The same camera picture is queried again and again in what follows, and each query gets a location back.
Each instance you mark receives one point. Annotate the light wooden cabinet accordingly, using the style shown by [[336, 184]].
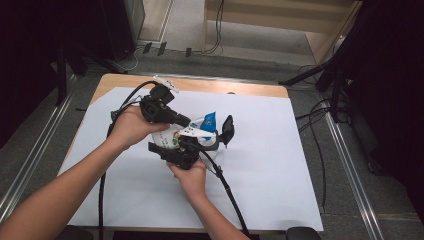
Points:
[[266, 16]]

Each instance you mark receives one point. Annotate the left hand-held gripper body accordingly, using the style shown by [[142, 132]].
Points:
[[156, 108]]

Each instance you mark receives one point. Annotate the black chair armrest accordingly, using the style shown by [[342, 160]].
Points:
[[303, 233]]

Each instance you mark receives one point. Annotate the metal floor rail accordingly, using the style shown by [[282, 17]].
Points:
[[353, 180], [30, 166]]

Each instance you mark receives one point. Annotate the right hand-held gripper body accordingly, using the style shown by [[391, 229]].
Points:
[[186, 155]]

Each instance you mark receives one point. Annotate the person's right hand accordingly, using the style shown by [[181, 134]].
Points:
[[193, 181]]

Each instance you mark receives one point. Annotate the dark metal cabinet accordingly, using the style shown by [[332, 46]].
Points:
[[130, 23]]

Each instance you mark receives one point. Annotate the white paper sheet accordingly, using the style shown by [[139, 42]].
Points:
[[273, 166]]

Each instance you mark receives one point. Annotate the wooden table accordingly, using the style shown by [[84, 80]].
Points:
[[233, 86]]

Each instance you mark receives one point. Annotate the black metal stand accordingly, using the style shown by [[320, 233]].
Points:
[[61, 76], [335, 83]]

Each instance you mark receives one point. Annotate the blue and white pouch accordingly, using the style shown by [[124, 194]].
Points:
[[208, 121]]

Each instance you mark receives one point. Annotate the clear jar with black lid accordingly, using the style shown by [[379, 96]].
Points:
[[227, 130]]

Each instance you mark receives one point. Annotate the person's left hand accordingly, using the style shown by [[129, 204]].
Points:
[[131, 128]]

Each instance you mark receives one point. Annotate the dark curtain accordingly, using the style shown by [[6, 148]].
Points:
[[393, 83], [23, 50]]

